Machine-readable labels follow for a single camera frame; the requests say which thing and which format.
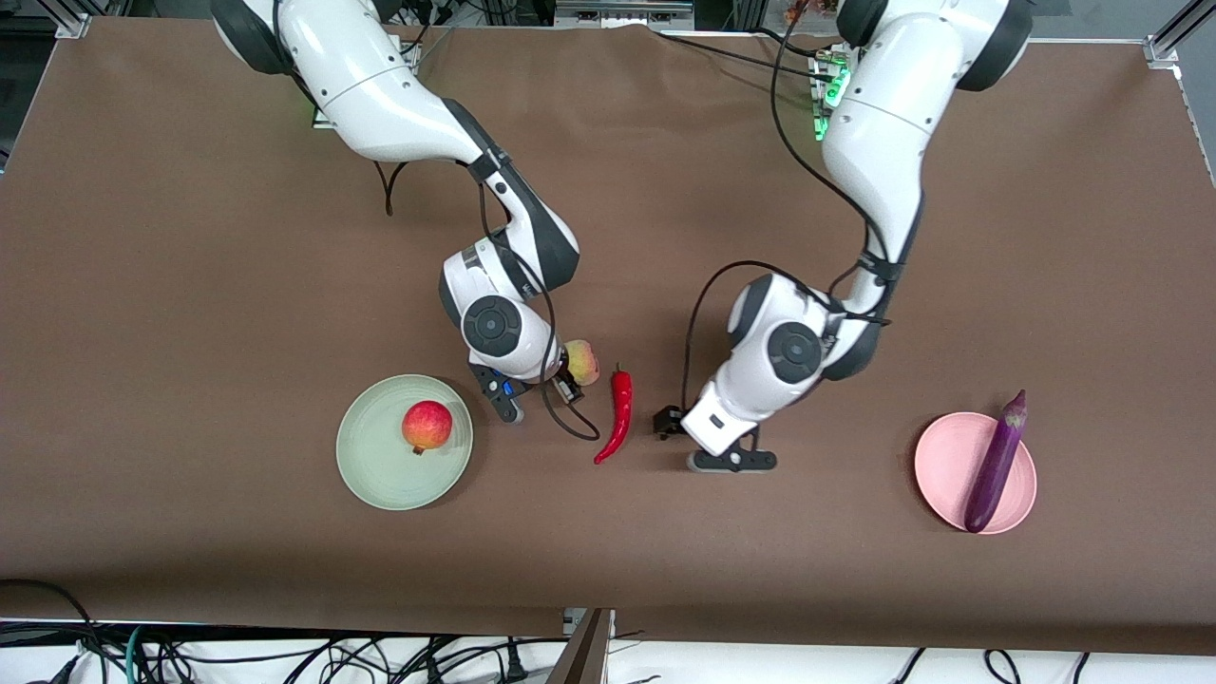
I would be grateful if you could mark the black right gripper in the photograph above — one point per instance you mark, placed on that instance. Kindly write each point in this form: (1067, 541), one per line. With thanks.
(560, 382)

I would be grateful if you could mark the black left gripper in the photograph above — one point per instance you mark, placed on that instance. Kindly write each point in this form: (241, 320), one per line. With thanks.
(668, 421)

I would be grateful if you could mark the yellow pink peach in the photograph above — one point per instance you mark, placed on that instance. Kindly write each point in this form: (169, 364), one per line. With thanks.
(584, 359)

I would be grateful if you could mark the red chili pepper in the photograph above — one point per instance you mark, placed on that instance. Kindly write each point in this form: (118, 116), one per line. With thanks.
(622, 408)

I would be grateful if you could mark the red pomegranate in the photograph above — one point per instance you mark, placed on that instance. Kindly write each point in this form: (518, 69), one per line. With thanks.
(427, 425)

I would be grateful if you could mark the purple eggplant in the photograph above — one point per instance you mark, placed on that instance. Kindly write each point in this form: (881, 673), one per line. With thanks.
(996, 465)

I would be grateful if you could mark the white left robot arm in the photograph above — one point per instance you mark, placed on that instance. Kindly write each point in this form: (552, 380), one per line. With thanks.
(893, 123)

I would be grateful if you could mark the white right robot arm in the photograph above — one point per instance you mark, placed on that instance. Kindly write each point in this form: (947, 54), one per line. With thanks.
(380, 85)

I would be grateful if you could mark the pale green plate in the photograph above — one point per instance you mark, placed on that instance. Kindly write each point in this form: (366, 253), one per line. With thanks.
(380, 465)

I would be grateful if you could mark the pink plate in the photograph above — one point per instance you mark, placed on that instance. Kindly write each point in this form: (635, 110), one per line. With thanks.
(945, 465)

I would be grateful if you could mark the silver box device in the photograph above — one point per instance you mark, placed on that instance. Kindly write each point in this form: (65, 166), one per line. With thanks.
(622, 11)

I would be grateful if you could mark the brown table cover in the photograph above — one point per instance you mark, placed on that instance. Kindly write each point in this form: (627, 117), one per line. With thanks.
(190, 285)

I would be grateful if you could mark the aluminium frame profile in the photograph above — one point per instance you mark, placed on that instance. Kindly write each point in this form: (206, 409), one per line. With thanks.
(1173, 38)

